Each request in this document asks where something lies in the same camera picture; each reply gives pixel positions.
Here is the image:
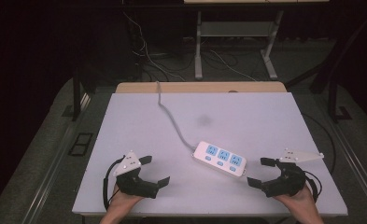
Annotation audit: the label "grey power strip cable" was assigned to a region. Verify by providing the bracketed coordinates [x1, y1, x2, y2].
[156, 80, 198, 150]

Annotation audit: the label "white power strip blue sockets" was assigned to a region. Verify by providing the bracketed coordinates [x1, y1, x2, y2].
[191, 141, 248, 179]

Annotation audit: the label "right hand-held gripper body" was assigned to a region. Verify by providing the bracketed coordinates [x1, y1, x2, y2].
[261, 147, 325, 199]

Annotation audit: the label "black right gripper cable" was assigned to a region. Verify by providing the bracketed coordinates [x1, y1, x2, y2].
[303, 170, 323, 203]

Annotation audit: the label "black floor cable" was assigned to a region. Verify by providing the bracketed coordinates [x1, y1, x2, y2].
[302, 112, 338, 175]

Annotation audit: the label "person's left hand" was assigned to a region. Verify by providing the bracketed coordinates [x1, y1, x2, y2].
[107, 184, 146, 217]

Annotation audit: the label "aluminium floor rail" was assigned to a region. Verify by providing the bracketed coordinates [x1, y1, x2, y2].
[23, 92, 92, 224]
[329, 119, 367, 214]

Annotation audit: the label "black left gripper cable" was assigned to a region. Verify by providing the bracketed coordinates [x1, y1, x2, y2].
[102, 156, 125, 212]

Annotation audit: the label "black floor frame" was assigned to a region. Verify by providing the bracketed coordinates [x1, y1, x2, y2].
[67, 132, 94, 157]

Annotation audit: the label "person's right hand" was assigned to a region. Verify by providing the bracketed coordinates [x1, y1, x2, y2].
[272, 185, 319, 217]

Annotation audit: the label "white floor cable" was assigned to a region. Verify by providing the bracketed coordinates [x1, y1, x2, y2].
[121, 11, 187, 83]
[209, 49, 258, 82]

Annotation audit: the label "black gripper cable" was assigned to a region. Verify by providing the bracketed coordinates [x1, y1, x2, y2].
[303, 170, 323, 203]
[102, 156, 125, 212]

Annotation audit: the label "black metal stand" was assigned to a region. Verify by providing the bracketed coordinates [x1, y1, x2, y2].
[310, 12, 367, 124]

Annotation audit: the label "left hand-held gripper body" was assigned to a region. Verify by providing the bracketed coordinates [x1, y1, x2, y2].
[112, 150, 160, 200]

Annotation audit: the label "white metal table frame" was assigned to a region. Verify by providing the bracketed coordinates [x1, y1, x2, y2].
[194, 9, 286, 81]

